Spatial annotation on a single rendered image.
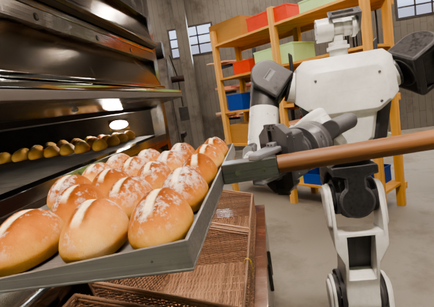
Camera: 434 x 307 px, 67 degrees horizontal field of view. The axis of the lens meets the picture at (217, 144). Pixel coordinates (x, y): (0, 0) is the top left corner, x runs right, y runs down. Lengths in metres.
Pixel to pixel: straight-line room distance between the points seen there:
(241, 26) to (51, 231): 4.11
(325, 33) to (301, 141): 0.49
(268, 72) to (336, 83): 0.20
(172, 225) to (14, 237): 0.16
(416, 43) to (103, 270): 0.97
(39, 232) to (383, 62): 0.87
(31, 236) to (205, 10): 8.46
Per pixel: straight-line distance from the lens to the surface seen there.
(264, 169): 0.52
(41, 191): 1.02
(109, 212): 0.37
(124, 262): 0.31
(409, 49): 1.07
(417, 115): 9.10
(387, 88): 0.99
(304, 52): 3.94
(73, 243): 0.35
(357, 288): 1.23
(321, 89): 0.96
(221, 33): 4.63
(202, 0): 8.81
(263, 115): 0.97
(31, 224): 0.41
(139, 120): 2.16
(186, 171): 0.44
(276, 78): 1.00
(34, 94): 0.80
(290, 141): 0.57
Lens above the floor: 1.33
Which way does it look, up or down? 7 degrees down
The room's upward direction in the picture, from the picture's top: 9 degrees counter-clockwise
